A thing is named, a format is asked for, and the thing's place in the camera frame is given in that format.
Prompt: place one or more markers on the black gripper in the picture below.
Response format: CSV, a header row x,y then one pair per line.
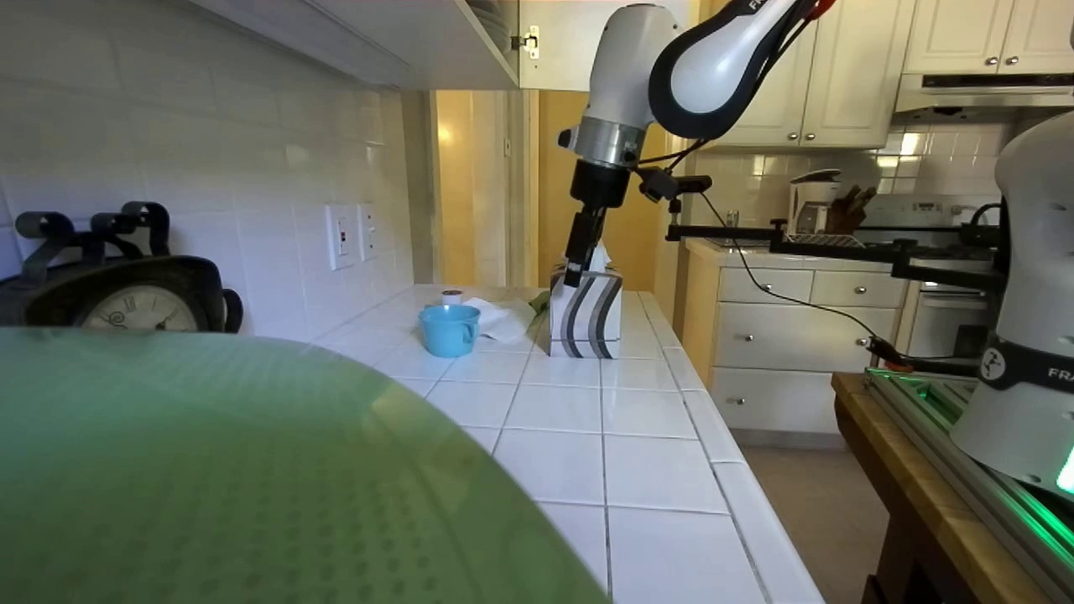
x,y
598,189

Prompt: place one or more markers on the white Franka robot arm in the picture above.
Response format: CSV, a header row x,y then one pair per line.
x,y
625,68

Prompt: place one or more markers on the crumpled white cloth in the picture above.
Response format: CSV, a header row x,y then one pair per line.
x,y
504,321

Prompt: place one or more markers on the teal ceramic cup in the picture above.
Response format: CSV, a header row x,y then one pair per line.
x,y
449,330

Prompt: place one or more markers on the cream drawer base cabinet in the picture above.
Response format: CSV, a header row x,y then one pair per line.
x,y
785,347

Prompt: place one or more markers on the white coffee maker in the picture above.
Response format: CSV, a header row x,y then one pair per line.
x,y
810,203

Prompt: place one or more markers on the wooden knife block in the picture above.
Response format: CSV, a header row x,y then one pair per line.
x,y
856,209

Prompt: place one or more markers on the black table clamp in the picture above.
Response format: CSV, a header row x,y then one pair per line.
x,y
888,350

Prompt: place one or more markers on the white kitchen stove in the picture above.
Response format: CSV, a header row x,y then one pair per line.
x,y
942,321

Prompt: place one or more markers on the white compost bin green lid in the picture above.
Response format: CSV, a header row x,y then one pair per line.
x,y
223,482

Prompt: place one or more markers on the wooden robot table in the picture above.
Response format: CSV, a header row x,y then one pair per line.
x,y
917,490

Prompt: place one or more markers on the black table clock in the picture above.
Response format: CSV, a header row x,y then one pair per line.
x,y
137,297

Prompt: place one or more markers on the white range hood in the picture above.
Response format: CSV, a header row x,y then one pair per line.
x,y
976,96

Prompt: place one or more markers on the black stereo camera bar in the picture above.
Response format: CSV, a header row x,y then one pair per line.
x,y
675,186

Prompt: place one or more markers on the white wall power outlet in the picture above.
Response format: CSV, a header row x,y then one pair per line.
x,y
339,237

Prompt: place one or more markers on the brass wall cabinet knob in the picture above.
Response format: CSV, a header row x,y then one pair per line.
x,y
524,43

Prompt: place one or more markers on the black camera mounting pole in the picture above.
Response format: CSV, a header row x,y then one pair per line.
x,y
828,244

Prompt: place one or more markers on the white wall cabinet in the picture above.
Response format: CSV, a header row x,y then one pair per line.
x,y
371,35

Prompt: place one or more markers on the cream kitchen wall cabinets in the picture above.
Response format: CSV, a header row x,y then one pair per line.
x,y
828,77

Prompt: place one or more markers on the green lit metal base rail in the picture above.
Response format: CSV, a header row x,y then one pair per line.
x,y
986,470

